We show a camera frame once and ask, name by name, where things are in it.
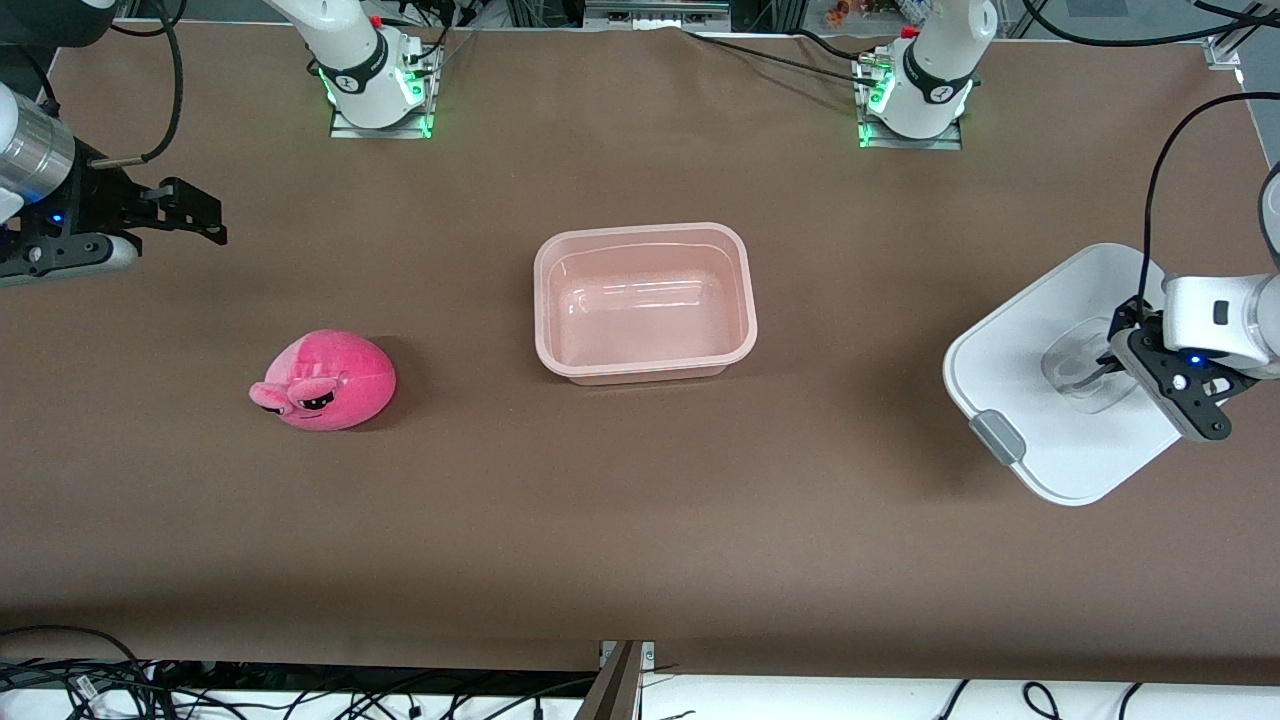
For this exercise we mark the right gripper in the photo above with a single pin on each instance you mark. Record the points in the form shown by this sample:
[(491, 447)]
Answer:
[(103, 198)]

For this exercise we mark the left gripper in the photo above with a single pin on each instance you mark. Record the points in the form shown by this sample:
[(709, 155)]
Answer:
[(1117, 352)]

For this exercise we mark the white box lid grey latches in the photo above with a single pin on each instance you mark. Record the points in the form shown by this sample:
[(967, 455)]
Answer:
[(1020, 340)]

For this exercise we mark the pink plush toy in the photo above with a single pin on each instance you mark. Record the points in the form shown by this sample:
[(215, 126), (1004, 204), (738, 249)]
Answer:
[(335, 385)]

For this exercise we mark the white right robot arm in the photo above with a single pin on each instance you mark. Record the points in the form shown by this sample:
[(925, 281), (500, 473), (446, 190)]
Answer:
[(350, 60)]

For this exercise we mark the pink translucent plastic box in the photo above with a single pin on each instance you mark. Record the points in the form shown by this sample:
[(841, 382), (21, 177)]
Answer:
[(650, 320)]

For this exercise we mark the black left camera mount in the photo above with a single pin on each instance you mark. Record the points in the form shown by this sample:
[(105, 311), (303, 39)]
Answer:
[(1190, 390)]

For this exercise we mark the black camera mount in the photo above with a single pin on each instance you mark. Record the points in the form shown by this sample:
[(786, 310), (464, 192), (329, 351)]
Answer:
[(1190, 390), (50, 245)]

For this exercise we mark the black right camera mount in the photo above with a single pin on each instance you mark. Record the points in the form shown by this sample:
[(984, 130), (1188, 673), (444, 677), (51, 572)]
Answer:
[(50, 245)]

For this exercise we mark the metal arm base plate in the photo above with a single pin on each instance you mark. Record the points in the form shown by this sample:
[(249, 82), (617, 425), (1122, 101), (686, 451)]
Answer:
[(345, 130), (905, 143)]

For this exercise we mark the metal table corner bracket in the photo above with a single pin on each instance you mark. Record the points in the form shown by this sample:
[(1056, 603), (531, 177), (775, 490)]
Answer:
[(78, 34), (1222, 52)]

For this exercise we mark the aluminium frame rail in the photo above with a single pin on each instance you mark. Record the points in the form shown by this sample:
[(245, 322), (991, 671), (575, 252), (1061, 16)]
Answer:
[(655, 12)]

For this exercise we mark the aluminium frame post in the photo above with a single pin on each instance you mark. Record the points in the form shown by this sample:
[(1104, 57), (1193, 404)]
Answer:
[(615, 690)]

